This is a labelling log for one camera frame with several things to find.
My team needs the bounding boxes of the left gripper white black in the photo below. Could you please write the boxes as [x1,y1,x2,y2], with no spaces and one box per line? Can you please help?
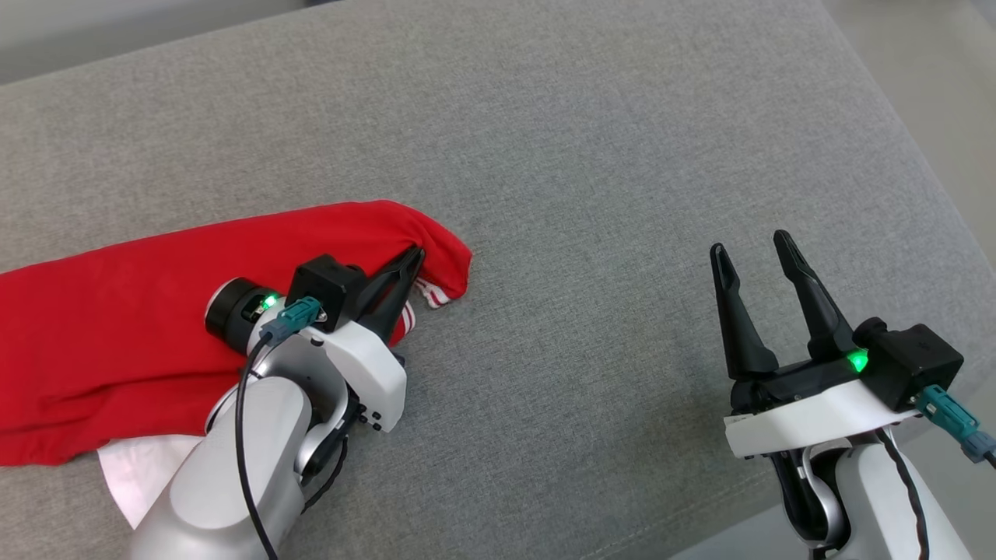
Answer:
[205,247,426,433]

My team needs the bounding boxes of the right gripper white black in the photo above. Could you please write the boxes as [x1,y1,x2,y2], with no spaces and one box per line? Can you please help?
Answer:
[710,230,927,460]

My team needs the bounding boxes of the red lettered jersey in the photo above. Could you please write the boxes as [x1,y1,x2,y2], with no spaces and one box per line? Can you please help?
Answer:
[0,200,473,530]

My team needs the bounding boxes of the left arm cable teal plug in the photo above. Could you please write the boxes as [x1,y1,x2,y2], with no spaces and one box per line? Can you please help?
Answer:
[233,296,324,560]

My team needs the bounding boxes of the arm cable teal plug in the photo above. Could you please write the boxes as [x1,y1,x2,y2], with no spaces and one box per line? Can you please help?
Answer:
[875,385,996,560]
[233,296,324,560]

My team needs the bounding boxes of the right arm cable teal plug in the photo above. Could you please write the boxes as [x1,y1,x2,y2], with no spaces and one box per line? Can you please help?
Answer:
[875,385,996,560]

